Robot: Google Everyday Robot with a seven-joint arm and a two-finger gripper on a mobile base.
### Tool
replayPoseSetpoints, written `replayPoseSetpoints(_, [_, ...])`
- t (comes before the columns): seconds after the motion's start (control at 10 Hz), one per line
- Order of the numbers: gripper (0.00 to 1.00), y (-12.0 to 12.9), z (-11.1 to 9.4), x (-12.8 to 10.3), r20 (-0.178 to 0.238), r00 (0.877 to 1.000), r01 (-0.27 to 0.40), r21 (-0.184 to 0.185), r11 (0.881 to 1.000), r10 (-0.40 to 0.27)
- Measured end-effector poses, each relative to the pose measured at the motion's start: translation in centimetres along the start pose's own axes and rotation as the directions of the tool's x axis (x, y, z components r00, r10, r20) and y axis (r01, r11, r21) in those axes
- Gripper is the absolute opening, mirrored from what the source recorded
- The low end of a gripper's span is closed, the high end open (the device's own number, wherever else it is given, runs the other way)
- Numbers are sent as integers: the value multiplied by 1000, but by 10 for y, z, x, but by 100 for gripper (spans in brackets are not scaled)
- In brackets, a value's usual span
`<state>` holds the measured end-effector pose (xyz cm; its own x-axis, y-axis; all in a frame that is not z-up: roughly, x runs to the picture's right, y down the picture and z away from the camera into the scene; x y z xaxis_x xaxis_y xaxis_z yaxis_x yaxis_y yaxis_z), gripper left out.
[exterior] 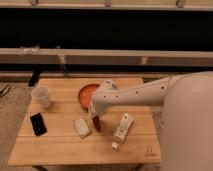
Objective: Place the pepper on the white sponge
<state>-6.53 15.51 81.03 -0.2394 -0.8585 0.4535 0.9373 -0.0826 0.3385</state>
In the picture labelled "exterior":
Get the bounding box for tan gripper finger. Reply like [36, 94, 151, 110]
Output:
[88, 104, 93, 122]
[93, 112, 99, 118]

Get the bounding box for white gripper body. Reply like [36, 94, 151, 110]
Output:
[90, 80, 118, 116]

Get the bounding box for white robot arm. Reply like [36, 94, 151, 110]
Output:
[89, 71, 213, 171]

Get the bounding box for orange bowl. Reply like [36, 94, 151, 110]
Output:
[78, 84, 99, 109]

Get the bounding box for white bottle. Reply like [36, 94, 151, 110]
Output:
[112, 113, 134, 150]

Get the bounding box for wooden table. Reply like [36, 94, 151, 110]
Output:
[8, 78, 161, 166]

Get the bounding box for black rectangular device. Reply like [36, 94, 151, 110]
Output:
[30, 113, 47, 136]

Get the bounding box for lower horizontal rail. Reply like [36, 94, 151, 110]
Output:
[0, 48, 213, 67]

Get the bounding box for horizontal rail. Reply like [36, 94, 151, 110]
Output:
[0, 0, 213, 11]
[0, 48, 213, 67]

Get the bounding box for upper horizontal rail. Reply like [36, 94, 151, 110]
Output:
[0, 0, 213, 11]

